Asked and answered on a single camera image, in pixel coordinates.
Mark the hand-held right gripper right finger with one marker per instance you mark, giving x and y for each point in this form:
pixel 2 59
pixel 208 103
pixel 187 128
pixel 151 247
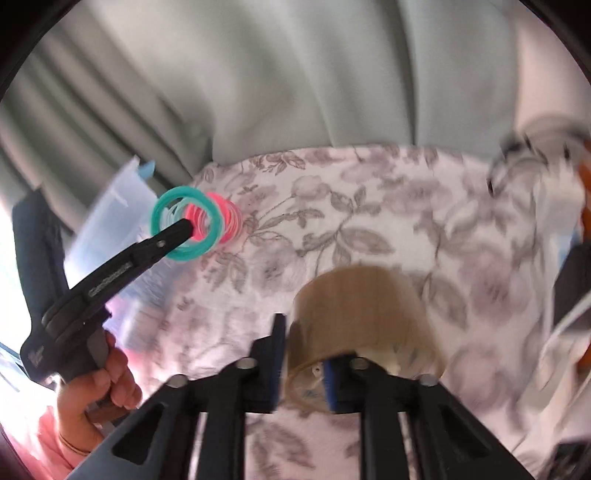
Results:
pixel 330 383

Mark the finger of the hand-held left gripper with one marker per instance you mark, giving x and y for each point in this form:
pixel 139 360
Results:
pixel 171 235

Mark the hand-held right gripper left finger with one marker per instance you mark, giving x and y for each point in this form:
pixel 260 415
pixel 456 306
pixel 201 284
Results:
pixel 277 355

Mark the stack of teal hair rings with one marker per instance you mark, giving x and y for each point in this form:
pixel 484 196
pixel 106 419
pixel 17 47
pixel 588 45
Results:
pixel 159 210

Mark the clear plastic container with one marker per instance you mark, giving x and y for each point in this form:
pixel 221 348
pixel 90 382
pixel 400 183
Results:
pixel 120 203

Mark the stack of pink hair rings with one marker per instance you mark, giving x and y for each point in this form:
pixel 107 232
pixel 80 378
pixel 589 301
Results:
pixel 231 217

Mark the brown packing tape roll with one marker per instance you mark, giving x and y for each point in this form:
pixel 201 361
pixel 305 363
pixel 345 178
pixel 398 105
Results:
pixel 360 314

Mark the person's left forearm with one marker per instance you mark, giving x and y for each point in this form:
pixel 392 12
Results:
pixel 55 454

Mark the person's left hand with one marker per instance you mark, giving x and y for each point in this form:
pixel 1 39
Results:
pixel 83 406

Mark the small white plastic piece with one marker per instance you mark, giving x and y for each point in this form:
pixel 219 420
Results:
pixel 316 370

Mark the pale green curtain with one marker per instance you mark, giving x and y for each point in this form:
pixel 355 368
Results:
pixel 277 69

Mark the wooden cabinet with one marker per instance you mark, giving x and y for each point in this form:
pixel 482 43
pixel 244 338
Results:
pixel 586 180

